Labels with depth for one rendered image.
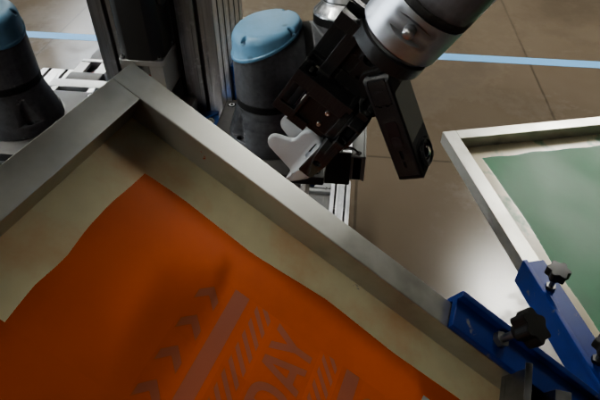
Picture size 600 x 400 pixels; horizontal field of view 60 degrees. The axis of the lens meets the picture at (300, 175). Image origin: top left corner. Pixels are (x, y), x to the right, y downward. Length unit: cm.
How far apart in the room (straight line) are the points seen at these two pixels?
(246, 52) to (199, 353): 49
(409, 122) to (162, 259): 28
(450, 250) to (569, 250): 127
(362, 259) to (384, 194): 213
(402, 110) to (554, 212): 97
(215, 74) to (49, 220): 64
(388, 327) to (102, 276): 34
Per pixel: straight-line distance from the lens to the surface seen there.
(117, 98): 60
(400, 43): 43
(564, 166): 157
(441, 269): 247
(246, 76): 88
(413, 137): 49
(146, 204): 58
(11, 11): 108
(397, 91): 47
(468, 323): 69
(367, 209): 266
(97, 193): 57
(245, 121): 93
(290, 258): 62
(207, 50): 109
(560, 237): 135
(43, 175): 53
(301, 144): 53
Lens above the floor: 185
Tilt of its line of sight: 41 degrees down
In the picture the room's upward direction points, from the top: straight up
